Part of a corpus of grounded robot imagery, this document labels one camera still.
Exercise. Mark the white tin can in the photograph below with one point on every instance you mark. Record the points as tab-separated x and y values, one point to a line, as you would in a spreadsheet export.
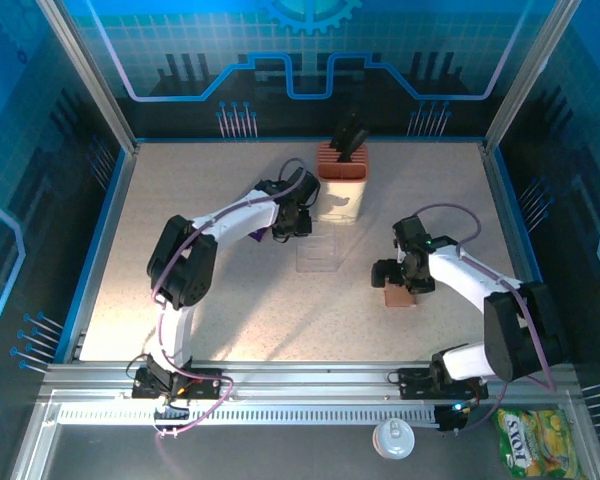
393	440

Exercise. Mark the cream and orange knife block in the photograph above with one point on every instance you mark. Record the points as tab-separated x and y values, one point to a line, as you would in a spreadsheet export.
342	187

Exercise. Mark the aluminium frame post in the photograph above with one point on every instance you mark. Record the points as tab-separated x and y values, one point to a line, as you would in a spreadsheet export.
87	75
530	75

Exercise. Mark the brown leather card holder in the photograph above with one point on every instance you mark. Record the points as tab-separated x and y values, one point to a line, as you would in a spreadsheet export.
402	300

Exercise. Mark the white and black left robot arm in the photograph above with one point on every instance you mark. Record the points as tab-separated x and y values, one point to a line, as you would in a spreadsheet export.
240	217

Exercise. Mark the purple candy bag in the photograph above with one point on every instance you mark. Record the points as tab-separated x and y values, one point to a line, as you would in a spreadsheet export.
259	236

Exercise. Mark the green and yellow candy bag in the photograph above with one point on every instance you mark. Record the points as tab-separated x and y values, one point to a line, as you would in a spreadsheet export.
540	442

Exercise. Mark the aluminium table edge rail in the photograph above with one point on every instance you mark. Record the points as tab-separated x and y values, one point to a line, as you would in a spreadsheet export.
501	200
104	250

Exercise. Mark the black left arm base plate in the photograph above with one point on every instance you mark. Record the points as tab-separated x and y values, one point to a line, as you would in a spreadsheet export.
207	377

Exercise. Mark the black controller box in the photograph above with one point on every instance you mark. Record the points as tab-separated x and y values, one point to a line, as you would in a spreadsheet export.
452	420

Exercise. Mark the clear acrylic card stand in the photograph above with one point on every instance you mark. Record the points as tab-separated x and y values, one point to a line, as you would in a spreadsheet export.
317	260

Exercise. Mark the aluminium frame cross rail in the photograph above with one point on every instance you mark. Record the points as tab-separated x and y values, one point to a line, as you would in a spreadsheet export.
305	380

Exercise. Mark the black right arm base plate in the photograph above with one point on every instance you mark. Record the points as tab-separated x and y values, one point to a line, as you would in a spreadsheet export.
412	382

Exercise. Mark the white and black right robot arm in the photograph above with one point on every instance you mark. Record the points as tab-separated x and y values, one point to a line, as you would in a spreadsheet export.
470	272

